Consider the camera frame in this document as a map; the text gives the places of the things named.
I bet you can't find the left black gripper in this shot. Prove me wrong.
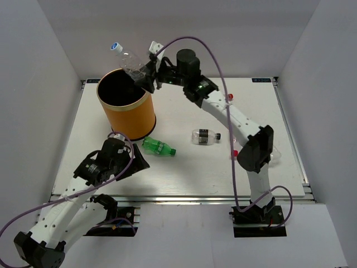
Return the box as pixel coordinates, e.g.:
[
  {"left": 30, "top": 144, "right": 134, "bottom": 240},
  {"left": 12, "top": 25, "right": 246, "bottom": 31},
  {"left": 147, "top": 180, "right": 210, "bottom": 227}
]
[{"left": 110, "top": 143, "right": 150, "bottom": 181}]

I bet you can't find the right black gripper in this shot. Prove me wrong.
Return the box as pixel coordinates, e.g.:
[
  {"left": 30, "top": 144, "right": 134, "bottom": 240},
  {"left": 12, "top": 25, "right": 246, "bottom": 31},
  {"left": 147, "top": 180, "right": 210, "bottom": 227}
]
[{"left": 134, "top": 59, "right": 188, "bottom": 94}]

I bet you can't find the green plastic bottle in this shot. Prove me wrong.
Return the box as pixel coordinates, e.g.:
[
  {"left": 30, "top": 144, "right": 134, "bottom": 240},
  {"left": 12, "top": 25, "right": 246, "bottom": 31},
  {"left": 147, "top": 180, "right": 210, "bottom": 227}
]
[{"left": 142, "top": 137, "right": 176, "bottom": 156}]

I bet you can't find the large clear crushed bottle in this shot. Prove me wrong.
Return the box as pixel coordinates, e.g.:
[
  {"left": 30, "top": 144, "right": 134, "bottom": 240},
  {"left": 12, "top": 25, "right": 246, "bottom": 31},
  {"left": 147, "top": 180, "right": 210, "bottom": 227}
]
[{"left": 110, "top": 42, "right": 147, "bottom": 82}]

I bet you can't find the black-label clear bottle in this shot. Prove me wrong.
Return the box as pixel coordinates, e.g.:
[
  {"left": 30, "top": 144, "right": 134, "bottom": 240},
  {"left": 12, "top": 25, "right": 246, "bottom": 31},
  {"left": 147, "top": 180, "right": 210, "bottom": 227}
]
[{"left": 191, "top": 128, "right": 221, "bottom": 145}]

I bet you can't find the tall red-label water bottle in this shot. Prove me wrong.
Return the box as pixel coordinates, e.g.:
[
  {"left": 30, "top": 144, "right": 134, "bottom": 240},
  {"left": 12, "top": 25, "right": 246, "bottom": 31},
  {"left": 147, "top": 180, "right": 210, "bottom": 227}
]
[{"left": 231, "top": 137, "right": 242, "bottom": 158}]

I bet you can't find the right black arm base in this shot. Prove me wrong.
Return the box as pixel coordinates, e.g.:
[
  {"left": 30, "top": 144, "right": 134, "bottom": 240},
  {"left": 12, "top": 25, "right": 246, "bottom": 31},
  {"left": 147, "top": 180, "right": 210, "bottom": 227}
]
[{"left": 229, "top": 205, "right": 287, "bottom": 238}]

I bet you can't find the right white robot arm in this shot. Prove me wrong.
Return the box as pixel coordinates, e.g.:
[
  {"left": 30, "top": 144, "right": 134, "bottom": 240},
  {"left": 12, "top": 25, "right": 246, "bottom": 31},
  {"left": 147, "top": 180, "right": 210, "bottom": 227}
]
[{"left": 136, "top": 49, "right": 275, "bottom": 223}]

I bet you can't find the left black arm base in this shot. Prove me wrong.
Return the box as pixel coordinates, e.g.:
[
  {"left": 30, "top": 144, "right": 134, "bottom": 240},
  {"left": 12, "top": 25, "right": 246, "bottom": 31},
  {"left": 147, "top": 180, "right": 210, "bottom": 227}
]
[{"left": 85, "top": 194, "right": 138, "bottom": 237}]

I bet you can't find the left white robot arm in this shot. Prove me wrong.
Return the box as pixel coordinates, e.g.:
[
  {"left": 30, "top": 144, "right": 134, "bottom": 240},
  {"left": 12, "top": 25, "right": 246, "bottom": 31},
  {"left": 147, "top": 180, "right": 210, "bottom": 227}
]
[{"left": 14, "top": 137, "right": 149, "bottom": 267}]

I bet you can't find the orange cylindrical bin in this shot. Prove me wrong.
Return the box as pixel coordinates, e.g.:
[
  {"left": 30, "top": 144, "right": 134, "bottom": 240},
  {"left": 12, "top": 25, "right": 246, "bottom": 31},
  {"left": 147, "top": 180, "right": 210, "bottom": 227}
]
[{"left": 97, "top": 69, "right": 156, "bottom": 141}]

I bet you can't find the clear bottle blue-white label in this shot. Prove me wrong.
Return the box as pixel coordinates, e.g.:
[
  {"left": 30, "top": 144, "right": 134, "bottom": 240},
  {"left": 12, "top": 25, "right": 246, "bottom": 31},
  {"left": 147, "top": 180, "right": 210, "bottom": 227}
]
[{"left": 268, "top": 146, "right": 282, "bottom": 168}]

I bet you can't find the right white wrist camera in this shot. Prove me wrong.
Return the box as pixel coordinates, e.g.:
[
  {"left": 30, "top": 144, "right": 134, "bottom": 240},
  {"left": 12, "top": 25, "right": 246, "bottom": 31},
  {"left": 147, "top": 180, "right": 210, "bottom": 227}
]
[{"left": 149, "top": 41, "right": 165, "bottom": 62}]

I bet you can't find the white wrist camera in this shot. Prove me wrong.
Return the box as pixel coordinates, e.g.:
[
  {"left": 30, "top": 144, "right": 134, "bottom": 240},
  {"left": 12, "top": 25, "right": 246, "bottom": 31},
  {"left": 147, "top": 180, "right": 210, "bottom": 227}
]
[
  {"left": 112, "top": 133, "right": 126, "bottom": 142},
  {"left": 149, "top": 41, "right": 165, "bottom": 62}
]

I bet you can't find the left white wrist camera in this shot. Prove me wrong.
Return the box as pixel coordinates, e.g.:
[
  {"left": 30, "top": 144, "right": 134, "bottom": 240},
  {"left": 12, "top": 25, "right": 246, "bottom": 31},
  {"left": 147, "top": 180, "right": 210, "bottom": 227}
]
[{"left": 112, "top": 133, "right": 126, "bottom": 142}]

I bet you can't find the aluminium table front rail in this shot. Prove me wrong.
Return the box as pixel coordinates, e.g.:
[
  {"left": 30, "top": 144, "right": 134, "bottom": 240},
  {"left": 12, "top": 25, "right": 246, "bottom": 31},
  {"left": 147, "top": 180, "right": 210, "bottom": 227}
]
[{"left": 50, "top": 194, "right": 315, "bottom": 207}]

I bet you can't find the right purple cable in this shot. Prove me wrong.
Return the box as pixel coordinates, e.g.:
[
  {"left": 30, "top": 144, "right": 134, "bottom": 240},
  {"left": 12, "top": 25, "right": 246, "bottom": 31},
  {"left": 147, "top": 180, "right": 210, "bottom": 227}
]
[{"left": 156, "top": 36, "right": 293, "bottom": 229}]

